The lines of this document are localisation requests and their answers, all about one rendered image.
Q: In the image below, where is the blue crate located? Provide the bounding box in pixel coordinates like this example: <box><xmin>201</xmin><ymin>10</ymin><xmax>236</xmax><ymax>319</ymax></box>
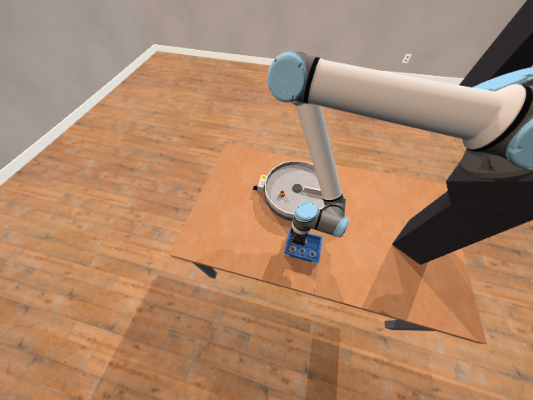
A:
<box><xmin>284</xmin><ymin>228</ymin><xmax>322</xmax><ymax>264</ymax></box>

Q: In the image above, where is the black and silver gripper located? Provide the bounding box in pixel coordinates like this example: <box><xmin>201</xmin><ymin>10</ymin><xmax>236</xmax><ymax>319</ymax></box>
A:
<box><xmin>291</xmin><ymin>228</ymin><xmax>308</xmax><ymax>246</ymax></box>

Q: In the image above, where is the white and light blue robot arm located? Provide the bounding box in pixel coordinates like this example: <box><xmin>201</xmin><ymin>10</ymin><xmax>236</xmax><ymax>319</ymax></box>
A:
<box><xmin>267</xmin><ymin>52</ymin><xmax>533</xmax><ymax>238</ymax></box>

